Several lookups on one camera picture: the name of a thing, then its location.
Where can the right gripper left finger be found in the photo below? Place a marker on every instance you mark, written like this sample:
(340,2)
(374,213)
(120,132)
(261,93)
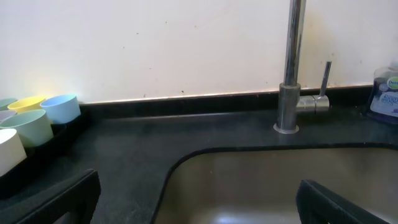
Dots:
(46,202)

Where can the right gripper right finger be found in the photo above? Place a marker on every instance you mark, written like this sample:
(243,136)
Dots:
(323,208)

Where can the white cup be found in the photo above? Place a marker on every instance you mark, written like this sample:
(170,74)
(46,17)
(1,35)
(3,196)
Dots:
(9,152)

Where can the black tray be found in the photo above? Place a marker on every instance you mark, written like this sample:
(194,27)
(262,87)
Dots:
(37,168)

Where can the green cup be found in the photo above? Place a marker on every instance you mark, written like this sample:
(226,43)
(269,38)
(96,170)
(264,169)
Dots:
(6,103)
(31,130)

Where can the steel sink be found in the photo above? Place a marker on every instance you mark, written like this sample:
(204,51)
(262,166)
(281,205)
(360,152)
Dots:
(248,186)

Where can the blue cup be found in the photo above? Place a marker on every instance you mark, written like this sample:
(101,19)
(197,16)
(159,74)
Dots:
(62,110)

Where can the grey cup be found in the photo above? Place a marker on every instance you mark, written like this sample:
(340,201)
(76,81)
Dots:
(4,115)

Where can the yellow cup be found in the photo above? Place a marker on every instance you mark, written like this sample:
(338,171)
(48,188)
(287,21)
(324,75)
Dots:
(26,104)

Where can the steel tap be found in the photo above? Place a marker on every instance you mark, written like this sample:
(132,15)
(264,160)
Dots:
(289,102)

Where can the blue soap bottle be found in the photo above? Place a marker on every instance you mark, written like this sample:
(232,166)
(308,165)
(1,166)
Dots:
(384,102)

